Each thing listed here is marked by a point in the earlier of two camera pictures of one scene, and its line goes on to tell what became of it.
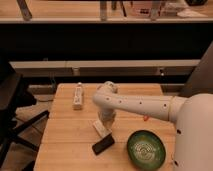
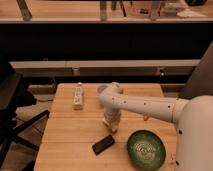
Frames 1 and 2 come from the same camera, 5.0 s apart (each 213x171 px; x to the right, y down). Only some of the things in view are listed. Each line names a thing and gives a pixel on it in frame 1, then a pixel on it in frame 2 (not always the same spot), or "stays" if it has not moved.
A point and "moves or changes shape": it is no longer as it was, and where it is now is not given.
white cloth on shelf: (189, 13) stays
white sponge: (102, 130) moves or changes shape
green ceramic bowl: (146, 150) stays
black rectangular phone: (103, 145) stays
